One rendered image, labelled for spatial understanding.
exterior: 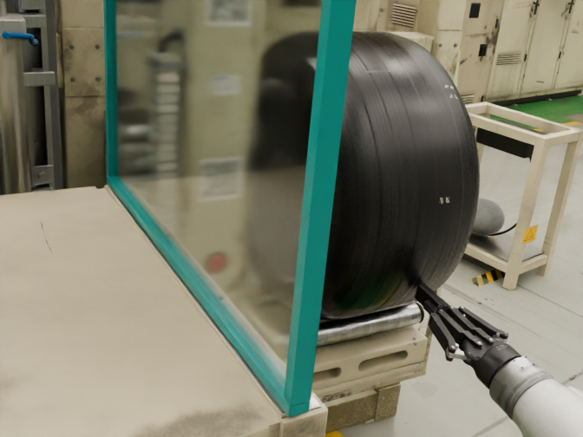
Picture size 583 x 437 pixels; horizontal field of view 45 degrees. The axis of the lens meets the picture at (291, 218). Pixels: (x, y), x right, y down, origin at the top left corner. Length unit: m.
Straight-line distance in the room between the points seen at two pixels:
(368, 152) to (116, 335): 0.60
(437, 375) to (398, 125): 1.90
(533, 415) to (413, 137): 0.47
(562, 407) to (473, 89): 5.25
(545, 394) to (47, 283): 0.71
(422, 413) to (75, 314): 2.14
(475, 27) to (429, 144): 4.87
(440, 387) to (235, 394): 2.32
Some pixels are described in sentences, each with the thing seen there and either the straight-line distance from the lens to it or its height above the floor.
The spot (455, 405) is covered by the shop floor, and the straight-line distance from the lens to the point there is 2.82.
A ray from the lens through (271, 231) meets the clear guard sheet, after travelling 0.56.
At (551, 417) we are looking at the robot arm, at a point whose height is 1.02.
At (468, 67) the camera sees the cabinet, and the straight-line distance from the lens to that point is 6.10.
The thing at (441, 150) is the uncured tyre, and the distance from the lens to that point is 1.21.
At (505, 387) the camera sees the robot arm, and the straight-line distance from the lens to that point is 1.14.
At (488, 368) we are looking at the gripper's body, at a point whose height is 1.01.
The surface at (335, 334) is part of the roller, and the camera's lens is 1.38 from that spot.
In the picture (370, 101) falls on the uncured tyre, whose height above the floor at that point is 1.37.
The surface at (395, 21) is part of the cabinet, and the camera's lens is 5.85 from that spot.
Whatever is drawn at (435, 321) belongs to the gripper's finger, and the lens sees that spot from 1.23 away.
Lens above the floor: 1.63
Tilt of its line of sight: 23 degrees down
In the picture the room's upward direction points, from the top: 5 degrees clockwise
